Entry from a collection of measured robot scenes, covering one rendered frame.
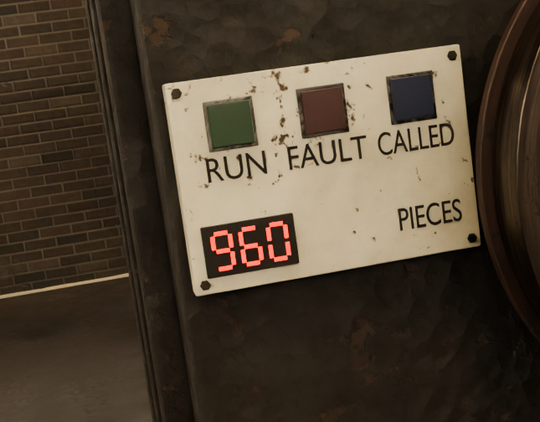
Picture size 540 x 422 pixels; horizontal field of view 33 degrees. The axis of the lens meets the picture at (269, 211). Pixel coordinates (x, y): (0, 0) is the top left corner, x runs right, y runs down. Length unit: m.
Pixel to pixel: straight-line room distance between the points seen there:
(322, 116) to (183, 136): 0.12
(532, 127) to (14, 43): 6.17
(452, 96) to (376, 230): 0.13
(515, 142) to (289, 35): 0.22
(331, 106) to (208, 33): 0.12
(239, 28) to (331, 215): 0.18
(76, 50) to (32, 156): 0.81
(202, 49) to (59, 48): 5.96
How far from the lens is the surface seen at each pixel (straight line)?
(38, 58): 6.75
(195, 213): 0.77
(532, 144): 0.71
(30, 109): 6.74
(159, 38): 0.79
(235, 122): 0.77
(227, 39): 0.80
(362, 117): 0.80
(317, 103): 0.78
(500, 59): 0.77
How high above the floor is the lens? 1.23
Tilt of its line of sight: 8 degrees down
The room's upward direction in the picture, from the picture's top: 8 degrees counter-clockwise
